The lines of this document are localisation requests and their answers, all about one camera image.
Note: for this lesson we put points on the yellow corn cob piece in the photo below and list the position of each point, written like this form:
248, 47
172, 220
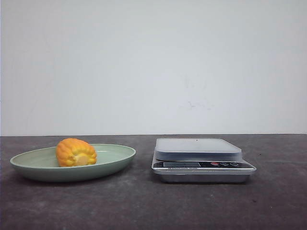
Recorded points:
72, 152

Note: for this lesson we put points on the silver digital kitchen scale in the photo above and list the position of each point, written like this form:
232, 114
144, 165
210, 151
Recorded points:
199, 160

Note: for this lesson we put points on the light green plate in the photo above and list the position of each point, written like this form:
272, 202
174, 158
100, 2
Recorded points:
42, 164

